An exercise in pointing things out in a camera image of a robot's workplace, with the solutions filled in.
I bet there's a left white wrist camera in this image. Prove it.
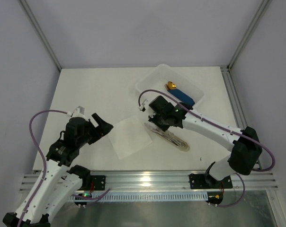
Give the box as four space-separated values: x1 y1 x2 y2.
66 106 88 121

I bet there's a purple cable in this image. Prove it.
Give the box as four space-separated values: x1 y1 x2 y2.
16 109 110 227
138 89 276 209

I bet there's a white paper napkin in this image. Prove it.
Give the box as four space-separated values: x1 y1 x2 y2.
108 115 152 159

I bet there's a gold cutlery in roll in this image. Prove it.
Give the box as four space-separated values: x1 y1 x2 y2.
164 81 177 90

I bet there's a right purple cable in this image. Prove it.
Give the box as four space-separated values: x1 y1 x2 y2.
138 89 276 209

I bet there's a right aluminium side rail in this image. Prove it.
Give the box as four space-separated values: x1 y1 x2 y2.
221 67 261 175

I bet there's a white slotted cable duct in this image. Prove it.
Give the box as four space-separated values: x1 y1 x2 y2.
99 191 208 202

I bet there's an oval wooden cutlery tray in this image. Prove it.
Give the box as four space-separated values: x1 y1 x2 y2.
159 134 190 152

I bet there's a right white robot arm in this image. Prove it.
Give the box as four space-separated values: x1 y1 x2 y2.
149 96 262 188

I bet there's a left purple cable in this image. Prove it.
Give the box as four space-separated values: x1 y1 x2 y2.
16 109 110 227

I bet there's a left aluminium frame post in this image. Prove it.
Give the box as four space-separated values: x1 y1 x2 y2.
18 0 62 72

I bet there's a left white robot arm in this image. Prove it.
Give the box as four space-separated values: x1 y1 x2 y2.
3 113 113 227

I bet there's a white plastic basket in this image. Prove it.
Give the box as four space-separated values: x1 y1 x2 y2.
134 64 205 110

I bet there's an aluminium frame post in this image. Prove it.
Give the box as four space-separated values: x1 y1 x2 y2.
227 0 272 71
18 0 62 72

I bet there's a right aluminium frame post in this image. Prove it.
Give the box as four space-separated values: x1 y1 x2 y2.
227 0 272 71

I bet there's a silver knife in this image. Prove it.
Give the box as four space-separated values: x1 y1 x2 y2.
144 123 181 147

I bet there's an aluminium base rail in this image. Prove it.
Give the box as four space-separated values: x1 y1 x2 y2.
19 170 279 193

